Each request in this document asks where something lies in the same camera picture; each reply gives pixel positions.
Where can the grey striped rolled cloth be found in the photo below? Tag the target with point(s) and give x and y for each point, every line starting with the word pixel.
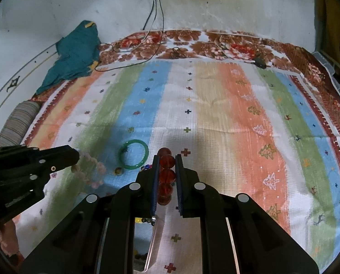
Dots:
pixel 18 123

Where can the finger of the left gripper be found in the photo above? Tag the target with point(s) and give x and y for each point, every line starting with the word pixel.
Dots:
pixel 50 160

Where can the mustard hanging garment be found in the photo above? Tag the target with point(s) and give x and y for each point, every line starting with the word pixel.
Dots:
pixel 333 20

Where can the striped colourful mat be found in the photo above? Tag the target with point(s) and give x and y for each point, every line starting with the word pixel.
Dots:
pixel 305 203

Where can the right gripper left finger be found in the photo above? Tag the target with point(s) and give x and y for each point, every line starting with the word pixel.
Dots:
pixel 97 235

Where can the wire rack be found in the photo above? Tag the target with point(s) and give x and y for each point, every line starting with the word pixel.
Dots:
pixel 331 65

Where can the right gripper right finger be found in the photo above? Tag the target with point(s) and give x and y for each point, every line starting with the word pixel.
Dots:
pixel 237 235

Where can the person hand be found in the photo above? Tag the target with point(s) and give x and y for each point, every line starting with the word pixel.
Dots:
pixel 9 244

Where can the silver metal tin box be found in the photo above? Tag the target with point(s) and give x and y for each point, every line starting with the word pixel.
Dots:
pixel 146 243

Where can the black charger plug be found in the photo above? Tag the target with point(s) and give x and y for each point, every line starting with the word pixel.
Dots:
pixel 258 62

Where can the teal cloth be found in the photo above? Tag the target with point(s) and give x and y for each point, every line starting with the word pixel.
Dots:
pixel 78 53

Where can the green jade bangle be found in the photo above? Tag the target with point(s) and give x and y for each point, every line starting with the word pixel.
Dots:
pixel 133 154

